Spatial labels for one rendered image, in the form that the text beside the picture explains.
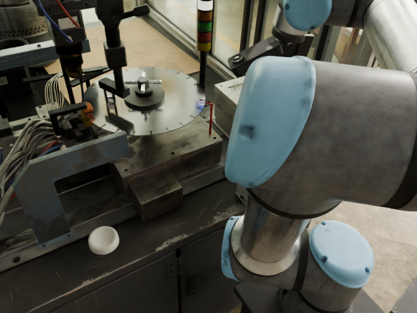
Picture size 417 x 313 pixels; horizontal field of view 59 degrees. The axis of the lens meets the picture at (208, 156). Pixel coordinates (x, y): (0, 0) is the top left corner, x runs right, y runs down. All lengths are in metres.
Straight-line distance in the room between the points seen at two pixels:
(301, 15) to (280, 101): 0.38
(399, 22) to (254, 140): 0.32
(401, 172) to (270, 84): 0.11
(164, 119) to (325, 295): 0.54
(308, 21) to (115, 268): 0.65
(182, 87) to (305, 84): 0.79
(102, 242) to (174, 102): 0.40
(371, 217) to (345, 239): 1.44
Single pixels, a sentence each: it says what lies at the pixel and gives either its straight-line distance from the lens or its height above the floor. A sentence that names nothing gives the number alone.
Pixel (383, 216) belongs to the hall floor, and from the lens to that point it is 2.18.
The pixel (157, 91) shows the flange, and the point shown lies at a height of 0.96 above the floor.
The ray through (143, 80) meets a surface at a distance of 0.99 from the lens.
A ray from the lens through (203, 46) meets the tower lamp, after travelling 1.20.
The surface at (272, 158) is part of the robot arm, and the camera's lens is 0.28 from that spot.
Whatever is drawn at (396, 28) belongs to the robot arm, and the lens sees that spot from 0.53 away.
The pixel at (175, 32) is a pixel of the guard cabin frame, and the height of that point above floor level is 0.78.
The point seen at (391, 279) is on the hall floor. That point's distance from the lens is 1.95.
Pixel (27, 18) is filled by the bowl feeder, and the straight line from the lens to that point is 1.53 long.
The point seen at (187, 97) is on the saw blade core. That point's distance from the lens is 1.01.
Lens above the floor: 1.51
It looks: 42 degrees down
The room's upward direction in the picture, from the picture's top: 3 degrees clockwise
